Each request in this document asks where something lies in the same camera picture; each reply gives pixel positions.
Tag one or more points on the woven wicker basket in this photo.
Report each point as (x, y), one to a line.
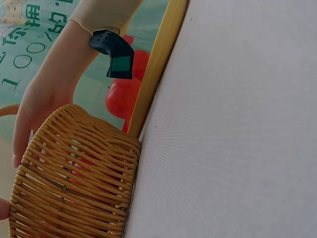
(74, 178)

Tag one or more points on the person's right hand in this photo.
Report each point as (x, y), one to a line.
(47, 91)

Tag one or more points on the black wrist band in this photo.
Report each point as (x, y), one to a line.
(116, 53)

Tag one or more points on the person's right fingers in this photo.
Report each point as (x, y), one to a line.
(21, 146)

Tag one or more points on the person's left hand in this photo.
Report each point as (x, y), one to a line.
(4, 208)

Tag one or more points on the person's left fingers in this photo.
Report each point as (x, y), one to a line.
(4, 208)

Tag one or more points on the person's right forearm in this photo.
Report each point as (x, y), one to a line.
(104, 12)

